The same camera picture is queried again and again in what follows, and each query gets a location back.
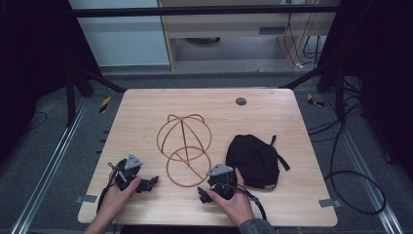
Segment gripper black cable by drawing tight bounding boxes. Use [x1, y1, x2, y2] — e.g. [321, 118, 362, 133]
[96, 161, 122, 214]
[212, 181, 268, 222]

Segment yellow black floor tape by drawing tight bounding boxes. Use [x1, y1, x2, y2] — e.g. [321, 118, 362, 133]
[306, 93, 325, 108]
[98, 96, 112, 114]

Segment person's left hand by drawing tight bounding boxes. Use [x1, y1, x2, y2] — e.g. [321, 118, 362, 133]
[96, 176, 143, 226]

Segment aluminium floor rail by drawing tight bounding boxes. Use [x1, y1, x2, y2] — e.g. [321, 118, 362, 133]
[319, 92, 405, 234]
[10, 97, 91, 234]

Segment black desk cables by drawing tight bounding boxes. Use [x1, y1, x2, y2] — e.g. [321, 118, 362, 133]
[282, 0, 323, 70]

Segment light wooden desk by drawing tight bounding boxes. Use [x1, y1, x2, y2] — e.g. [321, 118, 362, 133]
[157, 0, 340, 70]

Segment black metal stand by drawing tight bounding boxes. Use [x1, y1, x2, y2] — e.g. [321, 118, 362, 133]
[279, 59, 347, 124]
[63, 62, 127, 129]

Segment black cap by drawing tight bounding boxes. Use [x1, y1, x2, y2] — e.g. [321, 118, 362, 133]
[225, 134, 291, 191]

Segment person's right hand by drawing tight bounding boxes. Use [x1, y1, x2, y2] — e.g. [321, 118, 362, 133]
[206, 167, 256, 227]

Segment black floor cable loop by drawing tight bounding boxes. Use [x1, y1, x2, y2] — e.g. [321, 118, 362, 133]
[323, 122, 388, 216]

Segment grey tape strip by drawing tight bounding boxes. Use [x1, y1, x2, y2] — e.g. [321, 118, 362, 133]
[75, 193, 98, 205]
[318, 198, 343, 209]

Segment black horizontal bar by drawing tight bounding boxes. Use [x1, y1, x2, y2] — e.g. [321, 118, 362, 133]
[68, 4, 341, 19]

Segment white cabinet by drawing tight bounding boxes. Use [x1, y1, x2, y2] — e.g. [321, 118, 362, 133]
[67, 0, 171, 68]

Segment wooden wire hat stand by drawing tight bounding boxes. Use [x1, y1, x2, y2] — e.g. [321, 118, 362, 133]
[156, 113, 213, 189]

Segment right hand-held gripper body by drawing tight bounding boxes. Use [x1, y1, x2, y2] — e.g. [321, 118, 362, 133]
[206, 163, 239, 200]

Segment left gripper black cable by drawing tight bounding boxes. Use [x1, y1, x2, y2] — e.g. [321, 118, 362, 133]
[96, 161, 122, 214]

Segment black curtain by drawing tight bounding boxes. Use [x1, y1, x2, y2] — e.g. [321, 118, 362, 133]
[0, 0, 102, 164]
[317, 0, 413, 181]

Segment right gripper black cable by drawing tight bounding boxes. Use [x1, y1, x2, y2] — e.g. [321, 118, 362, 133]
[212, 181, 268, 222]

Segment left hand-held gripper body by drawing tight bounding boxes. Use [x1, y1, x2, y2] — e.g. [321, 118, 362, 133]
[114, 153, 144, 192]

